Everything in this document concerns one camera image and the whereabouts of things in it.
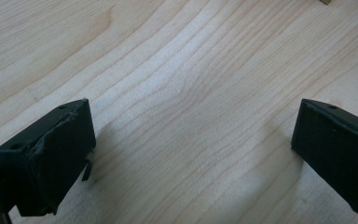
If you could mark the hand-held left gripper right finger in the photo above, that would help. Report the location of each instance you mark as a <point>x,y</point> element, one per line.
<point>332,149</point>

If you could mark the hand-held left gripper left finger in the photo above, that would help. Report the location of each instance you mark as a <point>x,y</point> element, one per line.
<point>59,149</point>

